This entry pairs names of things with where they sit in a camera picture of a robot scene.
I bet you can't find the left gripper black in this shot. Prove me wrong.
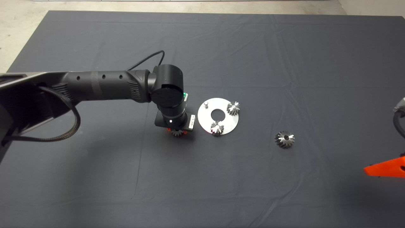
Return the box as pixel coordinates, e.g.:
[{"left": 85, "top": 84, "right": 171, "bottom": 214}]
[{"left": 154, "top": 111, "right": 196, "bottom": 134}]

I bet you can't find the left thick braided cable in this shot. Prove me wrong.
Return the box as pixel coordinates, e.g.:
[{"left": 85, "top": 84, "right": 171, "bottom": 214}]
[{"left": 9, "top": 86, "right": 81, "bottom": 143}]

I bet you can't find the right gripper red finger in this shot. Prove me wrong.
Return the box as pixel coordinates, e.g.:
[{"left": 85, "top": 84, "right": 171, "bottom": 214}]
[{"left": 364, "top": 154, "right": 405, "bottom": 178}]

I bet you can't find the round metal plate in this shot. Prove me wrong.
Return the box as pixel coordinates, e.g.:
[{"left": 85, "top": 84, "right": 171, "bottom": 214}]
[{"left": 198, "top": 98, "right": 239, "bottom": 136}]

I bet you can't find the dark grey table cloth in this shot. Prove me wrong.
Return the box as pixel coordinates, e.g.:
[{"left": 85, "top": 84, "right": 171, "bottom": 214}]
[{"left": 0, "top": 9, "right": 405, "bottom": 228}]

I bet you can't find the left thin black camera cable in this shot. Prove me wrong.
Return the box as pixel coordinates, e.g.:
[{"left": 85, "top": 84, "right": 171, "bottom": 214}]
[{"left": 127, "top": 50, "right": 165, "bottom": 72}]

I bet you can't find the large steel gear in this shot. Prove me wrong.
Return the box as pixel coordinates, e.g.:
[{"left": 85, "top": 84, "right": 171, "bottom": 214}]
[{"left": 274, "top": 130, "right": 296, "bottom": 149}]

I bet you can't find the small steel gear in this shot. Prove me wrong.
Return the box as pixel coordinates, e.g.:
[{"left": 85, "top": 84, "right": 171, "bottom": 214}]
[
  {"left": 210, "top": 121, "right": 225, "bottom": 136},
  {"left": 227, "top": 101, "right": 241, "bottom": 116}
]

